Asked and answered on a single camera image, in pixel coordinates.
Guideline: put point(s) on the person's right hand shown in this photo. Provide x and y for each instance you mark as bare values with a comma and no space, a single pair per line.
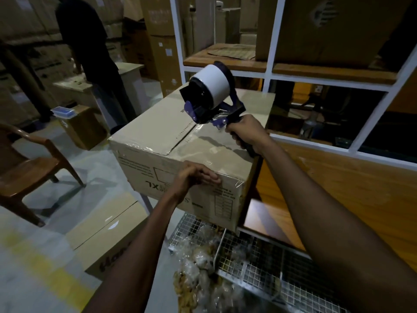
251,132

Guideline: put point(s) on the blue plastic tray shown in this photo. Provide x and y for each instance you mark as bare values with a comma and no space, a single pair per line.
63,112

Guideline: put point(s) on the white tape roll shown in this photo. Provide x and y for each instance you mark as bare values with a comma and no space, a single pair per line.
213,83

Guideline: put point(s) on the white metal shelf frame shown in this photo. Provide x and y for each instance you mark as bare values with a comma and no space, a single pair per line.
273,39

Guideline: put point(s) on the small white table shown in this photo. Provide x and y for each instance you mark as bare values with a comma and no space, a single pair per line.
133,84

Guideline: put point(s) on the brown plastic chair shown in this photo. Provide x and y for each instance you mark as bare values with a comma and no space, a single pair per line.
29,172

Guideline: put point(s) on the person's left forearm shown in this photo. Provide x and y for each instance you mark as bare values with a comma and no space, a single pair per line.
136,257

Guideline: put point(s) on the person's right forearm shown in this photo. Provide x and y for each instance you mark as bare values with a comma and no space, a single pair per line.
332,231

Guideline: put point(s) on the person's right fingers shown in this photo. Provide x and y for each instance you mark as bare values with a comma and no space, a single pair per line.
235,135

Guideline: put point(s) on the pile of clear plastic bags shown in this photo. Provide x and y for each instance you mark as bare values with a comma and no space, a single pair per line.
198,273

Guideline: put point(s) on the flat cardboard box black print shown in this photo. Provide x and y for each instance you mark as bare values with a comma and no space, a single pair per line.
104,234

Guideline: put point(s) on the small brown cardboard box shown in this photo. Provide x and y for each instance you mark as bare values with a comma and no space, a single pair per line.
84,130

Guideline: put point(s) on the person's left hand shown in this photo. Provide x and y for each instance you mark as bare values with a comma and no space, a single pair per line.
187,180

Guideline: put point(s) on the person's left thumb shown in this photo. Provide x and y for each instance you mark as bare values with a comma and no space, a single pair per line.
208,179

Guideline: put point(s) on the large taped cardboard box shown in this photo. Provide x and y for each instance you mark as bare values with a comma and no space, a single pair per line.
163,136

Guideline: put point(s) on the stack of cardboard boxes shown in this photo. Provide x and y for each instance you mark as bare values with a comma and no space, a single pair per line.
163,35
29,45

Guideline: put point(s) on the big cardboard box grey logo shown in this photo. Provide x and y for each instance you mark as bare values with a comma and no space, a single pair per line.
342,32

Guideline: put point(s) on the wooden shelf board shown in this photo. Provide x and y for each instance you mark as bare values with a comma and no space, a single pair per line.
332,74
224,63

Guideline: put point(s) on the blue tape dispenser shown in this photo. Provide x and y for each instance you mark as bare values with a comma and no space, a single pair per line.
208,107

